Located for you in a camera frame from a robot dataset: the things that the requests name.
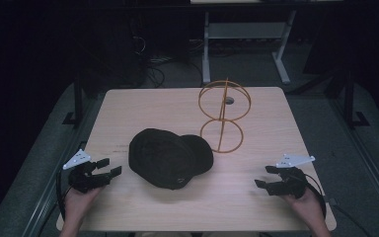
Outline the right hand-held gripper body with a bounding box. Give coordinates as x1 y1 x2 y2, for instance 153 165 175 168
268 153 316 199

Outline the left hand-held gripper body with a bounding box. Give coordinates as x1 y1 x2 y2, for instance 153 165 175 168
62 148 113 194

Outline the black cap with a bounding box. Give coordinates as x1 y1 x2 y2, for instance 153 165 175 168
127 127 215 192

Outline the orange wire hat stand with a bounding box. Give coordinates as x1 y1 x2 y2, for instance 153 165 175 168
197 77 252 154

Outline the person's left hand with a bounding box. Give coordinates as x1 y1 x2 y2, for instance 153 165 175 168
63 187 102 232

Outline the person's right hand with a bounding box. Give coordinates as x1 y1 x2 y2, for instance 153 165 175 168
282 189 326 229

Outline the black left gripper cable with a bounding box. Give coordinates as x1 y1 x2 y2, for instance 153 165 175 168
55 169 74 222

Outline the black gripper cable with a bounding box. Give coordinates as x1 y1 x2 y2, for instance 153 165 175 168
304 173 328 219
55 169 74 222

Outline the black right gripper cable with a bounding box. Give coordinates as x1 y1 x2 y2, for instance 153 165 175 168
304 173 328 219

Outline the black cable beside table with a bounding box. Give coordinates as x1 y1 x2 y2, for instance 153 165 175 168
328 197 373 237

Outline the black metal stand post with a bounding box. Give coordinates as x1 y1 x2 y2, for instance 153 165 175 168
61 73 84 126
341 70 371 130

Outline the tangle of floor cables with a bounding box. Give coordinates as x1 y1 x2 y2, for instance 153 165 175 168
129 34 205 89

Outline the white metal desk frame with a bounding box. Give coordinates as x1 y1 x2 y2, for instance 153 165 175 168
201 9 298 86

